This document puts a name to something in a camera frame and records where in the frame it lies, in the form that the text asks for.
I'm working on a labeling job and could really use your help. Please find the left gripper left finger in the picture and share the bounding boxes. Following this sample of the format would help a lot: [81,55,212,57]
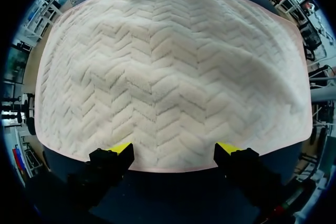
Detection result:
[67,142,135,210]

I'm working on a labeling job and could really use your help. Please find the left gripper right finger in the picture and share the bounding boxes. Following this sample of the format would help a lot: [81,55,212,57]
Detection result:
[213,142,285,209]

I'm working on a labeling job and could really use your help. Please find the cream chevron-textured towel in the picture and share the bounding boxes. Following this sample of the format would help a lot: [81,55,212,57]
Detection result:
[34,0,314,174]

